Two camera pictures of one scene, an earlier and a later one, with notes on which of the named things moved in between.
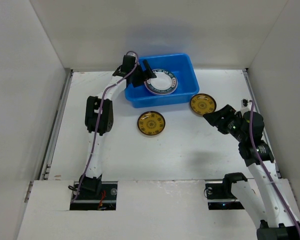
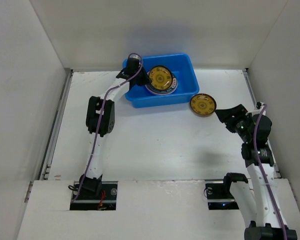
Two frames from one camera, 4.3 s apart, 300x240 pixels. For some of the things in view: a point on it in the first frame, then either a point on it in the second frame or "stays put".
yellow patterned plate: x=151 y=123 to x=161 y=77
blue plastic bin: x=180 y=64 stays put
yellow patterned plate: x=202 y=104 stays put
